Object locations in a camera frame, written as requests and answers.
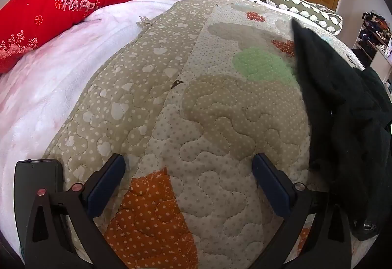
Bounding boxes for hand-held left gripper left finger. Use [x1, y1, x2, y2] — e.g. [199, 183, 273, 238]
[24, 154, 127, 269]

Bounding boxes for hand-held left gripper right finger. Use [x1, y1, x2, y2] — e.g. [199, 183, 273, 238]
[249, 153, 353, 269]

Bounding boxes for black pants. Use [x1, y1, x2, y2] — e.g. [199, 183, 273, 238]
[291, 18, 392, 241]

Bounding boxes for black flat device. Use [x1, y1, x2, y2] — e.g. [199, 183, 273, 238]
[14, 159, 64, 245]

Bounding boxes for patchwork dotted quilt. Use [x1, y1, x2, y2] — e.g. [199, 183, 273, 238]
[43, 0, 365, 269]

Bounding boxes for pink fleece blanket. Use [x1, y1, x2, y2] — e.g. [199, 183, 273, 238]
[0, 0, 184, 257]

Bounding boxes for olive hedgehog print bolster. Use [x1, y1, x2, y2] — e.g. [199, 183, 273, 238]
[254, 0, 343, 36]

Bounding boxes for shoe rack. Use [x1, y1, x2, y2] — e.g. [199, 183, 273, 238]
[355, 11, 392, 65]

